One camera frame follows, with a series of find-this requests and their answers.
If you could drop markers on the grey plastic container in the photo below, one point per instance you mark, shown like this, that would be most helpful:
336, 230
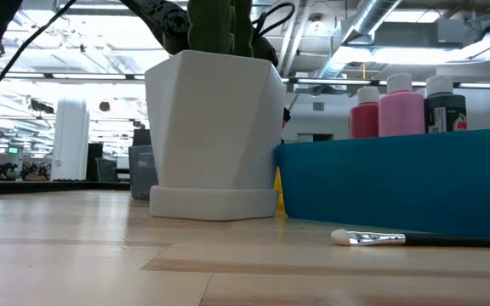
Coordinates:
140, 174

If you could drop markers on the red paint bottle white cap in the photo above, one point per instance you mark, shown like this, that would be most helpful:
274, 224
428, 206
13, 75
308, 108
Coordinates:
364, 121

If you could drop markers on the teal plastic bin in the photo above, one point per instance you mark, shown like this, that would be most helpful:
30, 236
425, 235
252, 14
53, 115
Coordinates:
398, 183

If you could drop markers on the dark background screen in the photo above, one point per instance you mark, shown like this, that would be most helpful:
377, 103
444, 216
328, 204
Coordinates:
141, 137

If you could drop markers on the long ceiling light strip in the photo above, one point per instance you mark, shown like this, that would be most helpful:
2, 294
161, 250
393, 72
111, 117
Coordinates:
87, 76

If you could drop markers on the paintbrush white tip silver ferrule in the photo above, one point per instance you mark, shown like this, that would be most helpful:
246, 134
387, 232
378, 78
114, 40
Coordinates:
368, 238

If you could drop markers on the green cactus plant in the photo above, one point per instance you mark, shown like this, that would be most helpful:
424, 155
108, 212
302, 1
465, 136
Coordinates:
211, 25

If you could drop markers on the white pillar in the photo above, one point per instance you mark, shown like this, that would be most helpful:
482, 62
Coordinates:
70, 136

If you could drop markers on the yellow hanging tag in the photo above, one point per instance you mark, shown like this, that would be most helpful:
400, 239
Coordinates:
364, 70

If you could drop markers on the white pot saucer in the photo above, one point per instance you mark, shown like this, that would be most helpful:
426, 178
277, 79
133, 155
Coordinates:
213, 204

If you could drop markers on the dark green paint bottle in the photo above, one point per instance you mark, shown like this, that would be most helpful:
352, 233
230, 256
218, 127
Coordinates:
445, 112

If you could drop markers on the white faceted plant pot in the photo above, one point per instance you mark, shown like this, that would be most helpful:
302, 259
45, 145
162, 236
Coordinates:
215, 123

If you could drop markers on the green exit sign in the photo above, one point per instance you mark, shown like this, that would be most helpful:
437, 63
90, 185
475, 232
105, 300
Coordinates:
13, 150

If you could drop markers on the round black ceiling speaker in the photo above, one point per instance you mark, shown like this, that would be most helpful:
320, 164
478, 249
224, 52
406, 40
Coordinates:
104, 106

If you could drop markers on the silver ventilation duct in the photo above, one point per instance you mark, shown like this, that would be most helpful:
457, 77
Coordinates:
368, 17

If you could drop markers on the pink paint bottle white cap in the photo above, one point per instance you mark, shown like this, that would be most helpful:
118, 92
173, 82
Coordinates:
400, 115

